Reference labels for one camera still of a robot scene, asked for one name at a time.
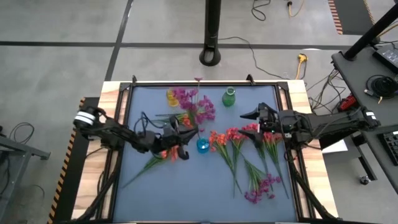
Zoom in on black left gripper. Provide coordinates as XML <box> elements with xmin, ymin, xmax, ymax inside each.
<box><xmin>157</xmin><ymin>123</ymin><xmax>199</xmax><ymax>161</ymax></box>

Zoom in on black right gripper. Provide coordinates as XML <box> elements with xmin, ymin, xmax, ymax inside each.
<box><xmin>238</xmin><ymin>104</ymin><xmax>282</xmax><ymax>149</ymax></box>

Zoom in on red artificial flower stem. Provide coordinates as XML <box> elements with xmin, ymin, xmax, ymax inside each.
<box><xmin>225</xmin><ymin>126</ymin><xmax>247</xmax><ymax>198</ymax></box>
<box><xmin>262</xmin><ymin>131</ymin><xmax>289</xmax><ymax>199</ymax></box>
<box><xmin>241</xmin><ymin>123</ymin><xmax>274</xmax><ymax>191</ymax></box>

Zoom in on purple artificial flower stem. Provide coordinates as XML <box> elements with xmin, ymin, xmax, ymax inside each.
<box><xmin>243</xmin><ymin>159</ymin><xmax>282</xmax><ymax>205</ymax></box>
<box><xmin>154</xmin><ymin>95</ymin><xmax>216</xmax><ymax>125</ymax></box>
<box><xmin>172</xmin><ymin>77</ymin><xmax>206</xmax><ymax>141</ymax></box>

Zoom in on blue glass vase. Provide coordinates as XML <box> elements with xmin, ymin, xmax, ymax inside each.
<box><xmin>195</xmin><ymin>136</ymin><xmax>211</xmax><ymax>154</ymax></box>

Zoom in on green glass vase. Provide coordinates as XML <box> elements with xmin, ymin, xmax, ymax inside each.
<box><xmin>221</xmin><ymin>86</ymin><xmax>236</xmax><ymax>108</ymax></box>

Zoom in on yellow glass vase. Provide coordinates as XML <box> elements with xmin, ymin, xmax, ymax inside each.
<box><xmin>166</xmin><ymin>88</ymin><xmax>180</xmax><ymax>108</ymax></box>

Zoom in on blue-grey table mat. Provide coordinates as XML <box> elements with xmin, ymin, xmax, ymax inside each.
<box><xmin>112</xmin><ymin>85</ymin><xmax>299</xmax><ymax>223</ymax></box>

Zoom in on yellow power plug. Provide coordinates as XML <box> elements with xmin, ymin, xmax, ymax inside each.
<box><xmin>295</xmin><ymin>53</ymin><xmax>309</xmax><ymax>80</ymax></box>

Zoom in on white paper sheet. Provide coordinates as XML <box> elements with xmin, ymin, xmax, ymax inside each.
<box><xmin>321</xmin><ymin>139</ymin><xmax>348</xmax><ymax>154</ymax></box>

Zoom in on red power strip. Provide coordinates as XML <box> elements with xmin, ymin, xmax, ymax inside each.
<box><xmin>338</xmin><ymin>94</ymin><xmax>358</xmax><ymax>112</ymax></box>

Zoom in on black round-base pole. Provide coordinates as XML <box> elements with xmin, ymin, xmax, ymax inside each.
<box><xmin>198</xmin><ymin>0</ymin><xmax>222</xmax><ymax>67</ymax></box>

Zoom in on dark grey side table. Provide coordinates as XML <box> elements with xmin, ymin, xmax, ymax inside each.
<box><xmin>330</xmin><ymin>43</ymin><xmax>398</xmax><ymax>195</ymax></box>

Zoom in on black striped-edge floor panel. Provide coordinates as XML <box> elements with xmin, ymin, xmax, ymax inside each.
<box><xmin>46</xmin><ymin>96</ymin><xmax>101</xmax><ymax>224</ymax></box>

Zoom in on black keyboard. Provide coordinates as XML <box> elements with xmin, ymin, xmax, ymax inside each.
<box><xmin>377</xmin><ymin>129</ymin><xmax>398</xmax><ymax>167</ymax></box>

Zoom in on black diagonal beam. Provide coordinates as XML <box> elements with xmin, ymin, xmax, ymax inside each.
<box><xmin>343</xmin><ymin>3</ymin><xmax>398</xmax><ymax>62</ymax></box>

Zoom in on black floor mat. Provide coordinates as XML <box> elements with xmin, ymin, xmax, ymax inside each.
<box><xmin>334</xmin><ymin>0</ymin><xmax>376</xmax><ymax>35</ymax></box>

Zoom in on black electronic box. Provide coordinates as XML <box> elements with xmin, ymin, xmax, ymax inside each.
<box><xmin>372</xmin><ymin>43</ymin><xmax>398</xmax><ymax>75</ymax></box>

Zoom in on black metal table frame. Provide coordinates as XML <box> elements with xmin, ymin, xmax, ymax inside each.
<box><xmin>104</xmin><ymin>80</ymin><xmax>312</xmax><ymax>224</ymax></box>

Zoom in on tangled black cables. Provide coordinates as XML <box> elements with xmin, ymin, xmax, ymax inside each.
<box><xmin>306</xmin><ymin>67</ymin><xmax>341</xmax><ymax>114</ymax></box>

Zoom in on black cable conduit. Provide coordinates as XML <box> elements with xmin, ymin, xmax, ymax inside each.
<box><xmin>284</xmin><ymin>146</ymin><xmax>341</xmax><ymax>222</ymax></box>
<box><xmin>76</xmin><ymin>146</ymin><xmax>124</xmax><ymax>222</ymax></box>

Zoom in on black looped floor cable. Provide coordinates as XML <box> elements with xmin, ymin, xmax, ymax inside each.
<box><xmin>251</xmin><ymin>0</ymin><xmax>272</xmax><ymax>22</ymax></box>

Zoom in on yellow cable with black plug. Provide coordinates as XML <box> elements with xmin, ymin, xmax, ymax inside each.
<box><xmin>286</xmin><ymin>0</ymin><xmax>305</xmax><ymax>18</ymax></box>

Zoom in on coiled black cable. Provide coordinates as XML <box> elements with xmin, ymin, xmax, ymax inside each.
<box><xmin>364</xmin><ymin>73</ymin><xmax>398</xmax><ymax>101</ymax></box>

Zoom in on black cable loop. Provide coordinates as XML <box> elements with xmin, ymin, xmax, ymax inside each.
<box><xmin>8</xmin><ymin>121</ymin><xmax>35</xmax><ymax>144</ymax></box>

